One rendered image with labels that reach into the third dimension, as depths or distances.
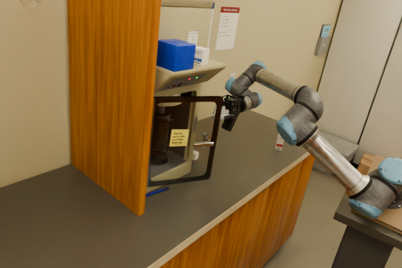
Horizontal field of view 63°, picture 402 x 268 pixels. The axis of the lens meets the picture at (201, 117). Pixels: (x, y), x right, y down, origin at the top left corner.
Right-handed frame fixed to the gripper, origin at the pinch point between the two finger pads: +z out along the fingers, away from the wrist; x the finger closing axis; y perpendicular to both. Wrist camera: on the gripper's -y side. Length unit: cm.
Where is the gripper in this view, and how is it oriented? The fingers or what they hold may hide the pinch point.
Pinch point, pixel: (213, 118)
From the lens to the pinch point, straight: 140.1
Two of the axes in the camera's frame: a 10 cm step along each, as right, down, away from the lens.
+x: 7.6, 3.4, -5.6
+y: 1.3, -9.2, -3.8
